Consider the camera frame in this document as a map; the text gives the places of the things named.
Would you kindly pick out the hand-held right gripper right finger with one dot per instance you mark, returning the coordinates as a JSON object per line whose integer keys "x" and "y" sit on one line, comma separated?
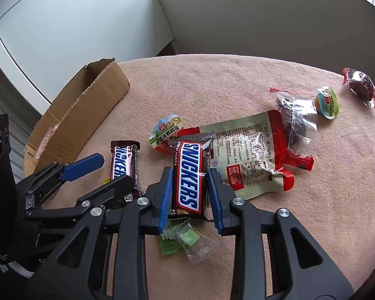
{"x": 214, "y": 201}

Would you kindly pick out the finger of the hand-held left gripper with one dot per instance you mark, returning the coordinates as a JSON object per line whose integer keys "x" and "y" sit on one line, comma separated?
{"x": 81, "y": 167}
{"x": 112, "y": 192}

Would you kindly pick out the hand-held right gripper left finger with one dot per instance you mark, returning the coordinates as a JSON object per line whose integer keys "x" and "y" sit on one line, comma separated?
{"x": 165, "y": 200}

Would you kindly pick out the large brown chocolate bar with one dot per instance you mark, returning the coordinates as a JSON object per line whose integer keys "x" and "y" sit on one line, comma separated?
{"x": 187, "y": 175}

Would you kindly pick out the small brown chocolate bar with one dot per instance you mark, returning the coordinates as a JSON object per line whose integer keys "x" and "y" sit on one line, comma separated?
{"x": 122, "y": 159}

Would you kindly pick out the beige red snack pouch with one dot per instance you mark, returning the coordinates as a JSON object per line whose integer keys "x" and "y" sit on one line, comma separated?
{"x": 247, "y": 150}

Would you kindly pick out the cardboard box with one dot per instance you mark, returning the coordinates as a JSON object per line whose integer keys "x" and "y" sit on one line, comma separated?
{"x": 90, "y": 100}

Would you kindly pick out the clear red-edged dark snack packet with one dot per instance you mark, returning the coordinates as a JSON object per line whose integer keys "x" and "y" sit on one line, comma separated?
{"x": 292, "y": 115}

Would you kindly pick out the small yellow wrapper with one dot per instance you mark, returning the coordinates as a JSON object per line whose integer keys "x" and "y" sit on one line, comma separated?
{"x": 106, "y": 180}

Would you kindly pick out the clear green candy wrapper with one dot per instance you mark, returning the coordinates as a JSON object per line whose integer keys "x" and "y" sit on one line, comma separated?
{"x": 189, "y": 237}

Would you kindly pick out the blue green egg snack packet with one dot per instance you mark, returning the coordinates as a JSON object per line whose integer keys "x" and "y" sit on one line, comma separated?
{"x": 164, "y": 131}

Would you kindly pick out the white ribbed panel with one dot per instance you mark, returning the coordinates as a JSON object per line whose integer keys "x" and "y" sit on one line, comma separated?
{"x": 6, "y": 106}

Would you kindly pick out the red snack wrapper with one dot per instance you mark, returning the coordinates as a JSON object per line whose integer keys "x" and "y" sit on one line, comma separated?
{"x": 300, "y": 161}

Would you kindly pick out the white cabinet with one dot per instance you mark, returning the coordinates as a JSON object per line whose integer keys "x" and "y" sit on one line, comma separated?
{"x": 65, "y": 22}

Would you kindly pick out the small green blue snack packet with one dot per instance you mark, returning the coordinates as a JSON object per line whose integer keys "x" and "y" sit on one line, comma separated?
{"x": 328, "y": 103}

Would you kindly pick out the red clear dark snack packet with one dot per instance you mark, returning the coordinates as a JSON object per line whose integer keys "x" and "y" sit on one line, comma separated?
{"x": 362, "y": 86}

